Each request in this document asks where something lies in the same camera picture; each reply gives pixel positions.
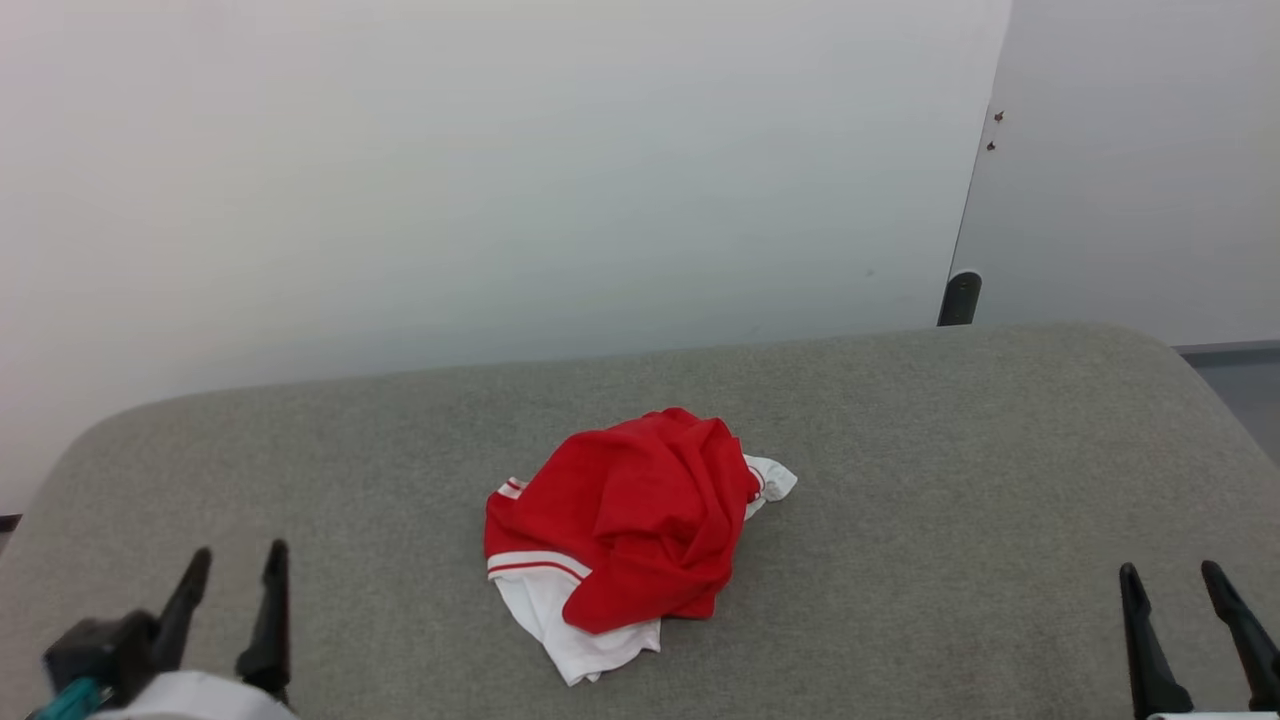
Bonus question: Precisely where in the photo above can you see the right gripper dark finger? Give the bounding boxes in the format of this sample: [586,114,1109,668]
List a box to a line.
[1119,563,1195,720]
[1201,560,1280,714]

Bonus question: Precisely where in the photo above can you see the black upright post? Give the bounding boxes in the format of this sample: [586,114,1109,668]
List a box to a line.
[936,270,983,328]

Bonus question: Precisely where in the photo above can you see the teal camera cable connector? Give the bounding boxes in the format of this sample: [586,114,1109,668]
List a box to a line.
[28,677,113,720]

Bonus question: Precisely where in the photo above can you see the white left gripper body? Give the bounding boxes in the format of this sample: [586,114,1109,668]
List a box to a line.
[90,669,299,720]

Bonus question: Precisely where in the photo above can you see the red and white basketball jersey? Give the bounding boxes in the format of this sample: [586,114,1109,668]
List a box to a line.
[484,406,799,687]

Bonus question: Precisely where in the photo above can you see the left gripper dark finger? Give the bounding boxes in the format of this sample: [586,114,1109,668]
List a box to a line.
[235,539,292,704]
[152,546,214,673]

